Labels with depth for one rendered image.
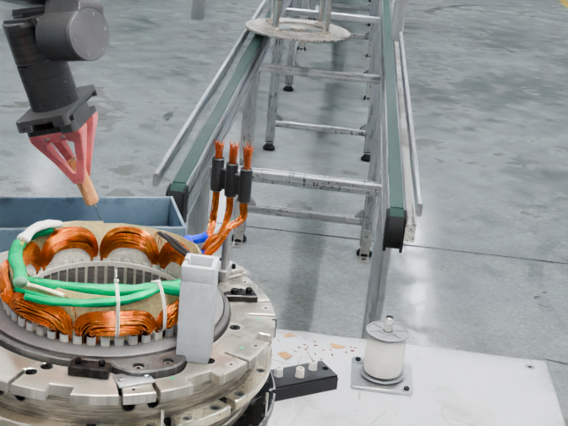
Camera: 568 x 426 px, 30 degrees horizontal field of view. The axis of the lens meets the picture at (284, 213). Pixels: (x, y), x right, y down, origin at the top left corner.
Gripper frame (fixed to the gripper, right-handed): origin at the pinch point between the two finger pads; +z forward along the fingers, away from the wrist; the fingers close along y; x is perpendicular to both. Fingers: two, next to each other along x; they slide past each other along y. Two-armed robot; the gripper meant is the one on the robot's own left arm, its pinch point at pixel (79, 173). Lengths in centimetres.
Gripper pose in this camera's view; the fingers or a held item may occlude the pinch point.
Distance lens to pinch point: 129.5
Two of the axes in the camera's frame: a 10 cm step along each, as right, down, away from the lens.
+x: -9.6, 1.4, 2.5
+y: 1.7, -4.4, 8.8
